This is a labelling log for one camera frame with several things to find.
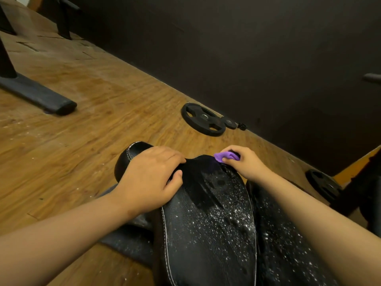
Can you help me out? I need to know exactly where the person's left hand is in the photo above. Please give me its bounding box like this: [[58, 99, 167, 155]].
[[117, 145, 187, 217]]

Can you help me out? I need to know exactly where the person's right hand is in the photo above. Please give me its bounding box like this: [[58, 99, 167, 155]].
[[220, 145, 271, 183]]

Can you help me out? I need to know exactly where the purple cleaning cloth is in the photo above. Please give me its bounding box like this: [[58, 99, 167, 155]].
[[214, 151, 241, 164]]

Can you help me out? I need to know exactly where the black stitched bench pad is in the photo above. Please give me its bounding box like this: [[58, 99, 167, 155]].
[[114, 141, 257, 286]]

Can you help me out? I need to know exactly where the person's left forearm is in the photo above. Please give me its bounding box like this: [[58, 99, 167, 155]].
[[0, 186, 140, 286]]

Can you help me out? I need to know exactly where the person's right forearm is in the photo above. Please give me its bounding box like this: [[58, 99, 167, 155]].
[[255, 171, 381, 286]]

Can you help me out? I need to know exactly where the small black weight plate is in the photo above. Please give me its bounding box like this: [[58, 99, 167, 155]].
[[220, 116, 238, 130]]

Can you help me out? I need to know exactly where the large black weight plate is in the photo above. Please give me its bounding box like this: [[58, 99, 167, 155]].
[[181, 102, 227, 137]]

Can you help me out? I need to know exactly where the black rubber weight plate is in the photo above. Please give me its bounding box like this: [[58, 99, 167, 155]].
[[305, 169, 343, 203]]

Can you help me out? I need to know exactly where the black wet bench pad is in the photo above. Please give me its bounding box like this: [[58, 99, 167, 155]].
[[246, 180, 338, 286]]

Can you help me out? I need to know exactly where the black gym machine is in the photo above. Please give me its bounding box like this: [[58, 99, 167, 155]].
[[330, 148, 381, 239]]

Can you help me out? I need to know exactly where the black bench base frame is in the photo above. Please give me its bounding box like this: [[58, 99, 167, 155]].
[[98, 183, 156, 267]]

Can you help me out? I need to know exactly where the black rack foot frame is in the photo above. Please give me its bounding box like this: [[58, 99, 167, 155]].
[[0, 36, 78, 116]]

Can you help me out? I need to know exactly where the black upright rack post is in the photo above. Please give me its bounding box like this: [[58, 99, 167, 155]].
[[48, 0, 81, 41]]

